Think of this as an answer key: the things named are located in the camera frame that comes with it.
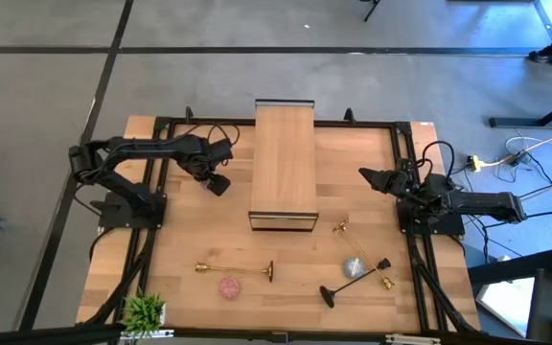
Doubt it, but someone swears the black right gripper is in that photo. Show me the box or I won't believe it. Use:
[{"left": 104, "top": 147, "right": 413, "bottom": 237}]
[{"left": 358, "top": 158, "right": 424, "bottom": 200}]

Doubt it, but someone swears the wooden shelf black metal frame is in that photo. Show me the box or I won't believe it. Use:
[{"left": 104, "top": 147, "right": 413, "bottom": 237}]
[{"left": 248, "top": 99, "right": 320, "bottom": 234}]

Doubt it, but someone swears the white coiled cable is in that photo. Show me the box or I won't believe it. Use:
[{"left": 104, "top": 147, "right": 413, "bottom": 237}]
[{"left": 504, "top": 135, "right": 552, "bottom": 159}]

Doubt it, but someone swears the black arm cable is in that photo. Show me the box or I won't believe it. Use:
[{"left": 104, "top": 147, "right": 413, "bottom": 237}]
[
  {"left": 179, "top": 122, "right": 242, "bottom": 167},
  {"left": 419, "top": 139, "right": 457, "bottom": 181}
]

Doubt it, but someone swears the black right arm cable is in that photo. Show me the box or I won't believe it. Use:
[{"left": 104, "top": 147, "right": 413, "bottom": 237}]
[{"left": 419, "top": 139, "right": 457, "bottom": 181}]

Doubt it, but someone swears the silver metal bracket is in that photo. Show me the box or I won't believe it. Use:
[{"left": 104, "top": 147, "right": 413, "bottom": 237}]
[{"left": 384, "top": 333, "right": 443, "bottom": 345}]

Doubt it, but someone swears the black candlestick holder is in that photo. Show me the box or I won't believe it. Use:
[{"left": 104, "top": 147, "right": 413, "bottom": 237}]
[{"left": 318, "top": 257, "right": 393, "bottom": 310}]

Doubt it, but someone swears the black stand leg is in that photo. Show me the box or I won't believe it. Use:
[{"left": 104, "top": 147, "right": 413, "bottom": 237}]
[{"left": 359, "top": 0, "right": 382, "bottom": 23}]

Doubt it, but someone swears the pink patterned round candle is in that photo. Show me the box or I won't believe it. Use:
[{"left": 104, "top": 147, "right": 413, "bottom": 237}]
[{"left": 218, "top": 275, "right": 242, "bottom": 301}]

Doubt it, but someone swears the black aluminium table frame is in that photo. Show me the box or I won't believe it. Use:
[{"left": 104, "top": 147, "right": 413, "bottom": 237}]
[{"left": 77, "top": 105, "right": 481, "bottom": 336}]

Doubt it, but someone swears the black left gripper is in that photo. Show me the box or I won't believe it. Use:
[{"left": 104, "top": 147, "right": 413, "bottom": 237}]
[{"left": 184, "top": 136, "right": 234, "bottom": 196}]

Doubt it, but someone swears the black table base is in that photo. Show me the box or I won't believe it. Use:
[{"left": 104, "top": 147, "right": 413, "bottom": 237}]
[{"left": 488, "top": 89, "right": 552, "bottom": 129}]

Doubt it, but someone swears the black frame crossbar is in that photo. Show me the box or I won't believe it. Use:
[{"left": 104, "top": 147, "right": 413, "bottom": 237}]
[{"left": 0, "top": 323, "right": 552, "bottom": 345}]

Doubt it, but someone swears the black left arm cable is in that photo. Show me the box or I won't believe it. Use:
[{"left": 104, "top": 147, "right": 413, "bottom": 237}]
[{"left": 179, "top": 122, "right": 242, "bottom": 167}]

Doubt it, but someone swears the gold candlestick holder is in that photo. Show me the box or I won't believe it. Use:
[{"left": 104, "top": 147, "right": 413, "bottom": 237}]
[
  {"left": 332, "top": 218, "right": 396, "bottom": 291},
  {"left": 194, "top": 260, "right": 275, "bottom": 284}
]

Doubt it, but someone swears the black floor cable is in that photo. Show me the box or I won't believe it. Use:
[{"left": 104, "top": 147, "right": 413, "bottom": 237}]
[{"left": 484, "top": 208, "right": 552, "bottom": 231}]

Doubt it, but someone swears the green potted plant white pot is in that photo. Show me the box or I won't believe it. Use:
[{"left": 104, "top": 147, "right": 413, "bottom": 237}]
[{"left": 121, "top": 291, "right": 167, "bottom": 339}]

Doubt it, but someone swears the white flat panel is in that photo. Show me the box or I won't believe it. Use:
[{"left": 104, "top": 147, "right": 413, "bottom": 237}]
[{"left": 475, "top": 276, "right": 537, "bottom": 338}]

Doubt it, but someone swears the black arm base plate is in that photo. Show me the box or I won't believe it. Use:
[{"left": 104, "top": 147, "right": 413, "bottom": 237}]
[
  {"left": 397, "top": 198, "right": 467, "bottom": 237},
  {"left": 97, "top": 191, "right": 168, "bottom": 230}
]

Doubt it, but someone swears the black desk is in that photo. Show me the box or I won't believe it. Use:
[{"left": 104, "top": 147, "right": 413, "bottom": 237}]
[{"left": 466, "top": 247, "right": 552, "bottom": 345}]

